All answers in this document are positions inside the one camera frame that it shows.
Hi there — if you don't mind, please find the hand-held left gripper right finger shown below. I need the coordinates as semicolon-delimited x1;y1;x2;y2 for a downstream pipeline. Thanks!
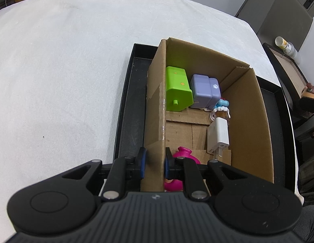
164;147;248;200

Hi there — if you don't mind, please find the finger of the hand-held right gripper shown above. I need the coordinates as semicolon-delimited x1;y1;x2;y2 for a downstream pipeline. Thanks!
298;97;314;113

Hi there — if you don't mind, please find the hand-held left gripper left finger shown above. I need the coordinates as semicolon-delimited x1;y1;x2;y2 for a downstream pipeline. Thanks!
62;147;147;201

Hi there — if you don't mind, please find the pink doll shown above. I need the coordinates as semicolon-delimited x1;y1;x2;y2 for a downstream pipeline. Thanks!
164;146;201;192

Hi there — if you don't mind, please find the black shallow tray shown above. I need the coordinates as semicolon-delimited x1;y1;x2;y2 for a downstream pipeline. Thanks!
113;43;296;195

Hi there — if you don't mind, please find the white charger plug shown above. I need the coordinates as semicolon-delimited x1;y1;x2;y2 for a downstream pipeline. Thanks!
206;117;230;160

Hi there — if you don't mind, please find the brown cardboard box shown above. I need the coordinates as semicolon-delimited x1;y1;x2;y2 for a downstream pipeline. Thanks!
140;37;275;192

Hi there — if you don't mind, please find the brown toy jar white frill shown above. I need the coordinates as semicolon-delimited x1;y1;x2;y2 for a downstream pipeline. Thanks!
210;107;231;126

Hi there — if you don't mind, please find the small blue toy figure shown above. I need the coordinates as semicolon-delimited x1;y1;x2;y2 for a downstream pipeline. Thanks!
215;98;230;109

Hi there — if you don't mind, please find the purple plastic toy box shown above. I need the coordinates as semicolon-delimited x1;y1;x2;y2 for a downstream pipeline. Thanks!
190;74;221;109

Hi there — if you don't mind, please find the black tray with brown inside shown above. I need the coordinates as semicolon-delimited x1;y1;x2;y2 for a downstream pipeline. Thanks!
262;43;314;122

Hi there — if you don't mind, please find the white bottle with yellow label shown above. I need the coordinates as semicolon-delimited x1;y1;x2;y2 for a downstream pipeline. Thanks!
275;36;298;58

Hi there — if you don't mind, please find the dark cloth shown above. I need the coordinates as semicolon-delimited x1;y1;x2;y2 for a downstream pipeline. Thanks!
299;154;314;196

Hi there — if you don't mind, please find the green plastic toy box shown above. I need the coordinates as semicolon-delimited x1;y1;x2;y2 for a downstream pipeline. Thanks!
166;66;193;112

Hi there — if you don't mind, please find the person's grey trouser leg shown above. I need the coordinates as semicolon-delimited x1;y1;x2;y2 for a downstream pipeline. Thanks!
294;205;314;243

